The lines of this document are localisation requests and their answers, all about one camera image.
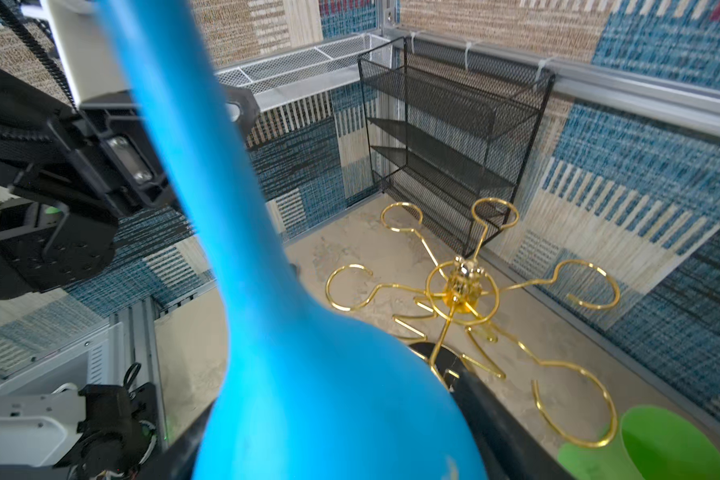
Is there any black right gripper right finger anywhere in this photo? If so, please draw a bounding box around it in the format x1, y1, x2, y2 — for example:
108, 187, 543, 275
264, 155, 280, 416
452, 368, 572, 480

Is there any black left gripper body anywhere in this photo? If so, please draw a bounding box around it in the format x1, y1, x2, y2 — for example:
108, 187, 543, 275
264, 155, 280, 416
11, 83, 262, 220

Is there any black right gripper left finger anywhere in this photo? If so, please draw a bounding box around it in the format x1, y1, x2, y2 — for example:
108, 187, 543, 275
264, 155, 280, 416
136, 404, 213, 480

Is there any blue wine glass back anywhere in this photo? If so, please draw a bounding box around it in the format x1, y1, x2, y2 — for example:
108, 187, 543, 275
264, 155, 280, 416
97, 1, 486, 479

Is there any green wine glass back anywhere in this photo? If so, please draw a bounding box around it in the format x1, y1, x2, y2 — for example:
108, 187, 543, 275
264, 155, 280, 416
557, 405, 720, 479

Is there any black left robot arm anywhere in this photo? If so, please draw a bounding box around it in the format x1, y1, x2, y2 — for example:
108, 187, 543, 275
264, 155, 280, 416
0, 69, 179, 479

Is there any black mesh shelf rack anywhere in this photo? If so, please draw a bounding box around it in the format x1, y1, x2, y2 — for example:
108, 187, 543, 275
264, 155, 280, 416
357, 36, 555, 255

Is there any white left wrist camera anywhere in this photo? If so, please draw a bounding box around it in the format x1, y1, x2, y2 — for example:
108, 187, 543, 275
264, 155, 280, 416
20, 0, 133, 109

